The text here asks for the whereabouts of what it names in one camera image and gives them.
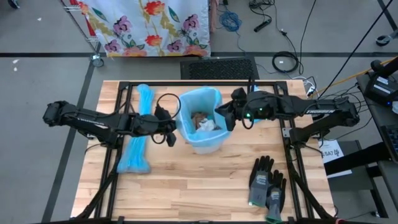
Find black power strip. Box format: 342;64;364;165
253;18;273;33

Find black cable bundle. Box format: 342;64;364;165
248;0;276;10

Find floral printed cloth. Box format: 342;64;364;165
77;0;211;58

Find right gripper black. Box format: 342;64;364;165
215;88;265;131

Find white paper sign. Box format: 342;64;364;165
319;139;354;179

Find coiled blue cable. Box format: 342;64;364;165
219;6;246;52

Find white power strip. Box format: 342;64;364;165
292;76;317;97

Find black metal stand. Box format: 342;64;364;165
325;139;398;218

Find black desk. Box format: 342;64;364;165
356;73;398;164

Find pink hanging cloth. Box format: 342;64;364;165
210;0;220;34

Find coiled black cable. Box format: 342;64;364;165
272;51;300;74

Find white plastic trash bin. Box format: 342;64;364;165
192;141;225;155

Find metal wire rack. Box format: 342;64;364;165
60;0;105;68

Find black keyboard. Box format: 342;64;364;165
381;123;398;162

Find yellow cable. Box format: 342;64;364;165
312;57;398;94

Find black device white labels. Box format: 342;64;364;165
363;57;398;106

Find long bright blue trash bag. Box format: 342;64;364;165
116;83;155;174

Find grey black work glove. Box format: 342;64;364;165
266;170;287;224
248;155;275;208

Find long black cable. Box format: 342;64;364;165
310;0;394;104

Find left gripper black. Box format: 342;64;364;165
138;105;180;147

